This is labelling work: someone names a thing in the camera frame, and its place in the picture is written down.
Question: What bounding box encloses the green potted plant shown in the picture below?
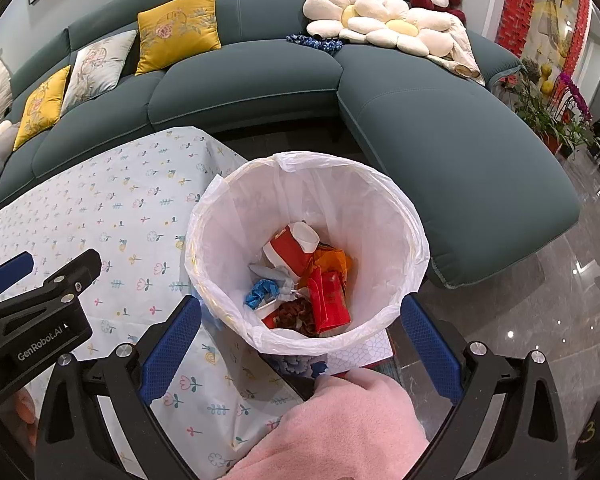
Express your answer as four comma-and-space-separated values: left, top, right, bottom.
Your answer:
545, 110, 596, 157
510, 72, 563, 153

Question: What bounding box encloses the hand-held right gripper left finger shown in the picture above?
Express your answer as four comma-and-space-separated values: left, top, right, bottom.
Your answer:
32, 296, 202, 480

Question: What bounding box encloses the beige blanket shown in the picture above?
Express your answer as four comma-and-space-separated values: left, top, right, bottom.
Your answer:
422, 20, 486, 86

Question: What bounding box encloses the red paper packet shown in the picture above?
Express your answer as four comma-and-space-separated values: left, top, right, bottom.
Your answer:
307, 266, 352, 336

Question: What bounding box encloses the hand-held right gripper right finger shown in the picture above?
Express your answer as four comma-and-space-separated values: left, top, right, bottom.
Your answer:
400, 294, 581, 480

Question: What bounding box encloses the white tissue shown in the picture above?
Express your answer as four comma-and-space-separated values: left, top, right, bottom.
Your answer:
249, 261, 301, 293

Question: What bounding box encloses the red and white paper cup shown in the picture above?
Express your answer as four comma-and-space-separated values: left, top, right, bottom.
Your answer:
261, 221, 321, 278

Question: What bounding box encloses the dark object with yellow marking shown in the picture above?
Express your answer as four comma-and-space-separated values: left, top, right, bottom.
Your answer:
572, 392, 600, 473

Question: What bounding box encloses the brown wrapper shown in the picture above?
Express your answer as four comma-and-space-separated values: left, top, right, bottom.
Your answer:
262, 297, 321, 337

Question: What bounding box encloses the purple orchid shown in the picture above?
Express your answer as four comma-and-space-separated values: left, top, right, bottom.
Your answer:
557, 72, 592, 121

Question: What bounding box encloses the teal fabric sofa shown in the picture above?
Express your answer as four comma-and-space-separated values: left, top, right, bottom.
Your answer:
0, 0, 581, 290

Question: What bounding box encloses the trash bin with white liner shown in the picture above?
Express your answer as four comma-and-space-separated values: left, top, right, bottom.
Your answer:
184, 151, 431, 382

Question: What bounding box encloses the red paper wall decoration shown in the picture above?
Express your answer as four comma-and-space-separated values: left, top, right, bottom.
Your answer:
497, 0, 543, 58
560, 0, 593, 81

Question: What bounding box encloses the orange plastic wrapper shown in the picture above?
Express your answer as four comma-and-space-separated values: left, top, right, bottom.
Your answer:
305, 244, 355, 288

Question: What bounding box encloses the person's pink clothing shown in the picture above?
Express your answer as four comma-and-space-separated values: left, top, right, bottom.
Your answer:
220, 367, 431, 480

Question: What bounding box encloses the pale grey embroidered cushion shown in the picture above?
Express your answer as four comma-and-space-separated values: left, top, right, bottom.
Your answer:
60, 29, 139, 115

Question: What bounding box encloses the blue plastic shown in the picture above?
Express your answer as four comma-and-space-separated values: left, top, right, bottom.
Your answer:
244, 280, 279, 311

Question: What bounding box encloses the yellow embroidered cushion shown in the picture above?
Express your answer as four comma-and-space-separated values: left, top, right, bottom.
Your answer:
12, 64, 72, 152
136, 0, 222, 76

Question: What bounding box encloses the grey plush toy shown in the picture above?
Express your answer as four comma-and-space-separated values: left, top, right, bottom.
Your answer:
0, 122, 22, 193

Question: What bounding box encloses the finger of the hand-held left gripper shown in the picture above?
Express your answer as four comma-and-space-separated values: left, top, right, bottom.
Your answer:
0, 252, 35, 307
0, 249, 103, 322

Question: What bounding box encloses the blue beaded mat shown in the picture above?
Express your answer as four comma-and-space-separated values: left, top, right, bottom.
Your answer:
285, 32, 345, 57

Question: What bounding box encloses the white daisy flower pillow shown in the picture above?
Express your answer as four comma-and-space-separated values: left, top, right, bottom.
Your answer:
302, 0, 377, 41
352, 0, 456, 58

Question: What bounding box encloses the floral print tablecloth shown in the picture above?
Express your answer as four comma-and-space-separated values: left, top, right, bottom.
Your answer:
0, 126, 312, 480

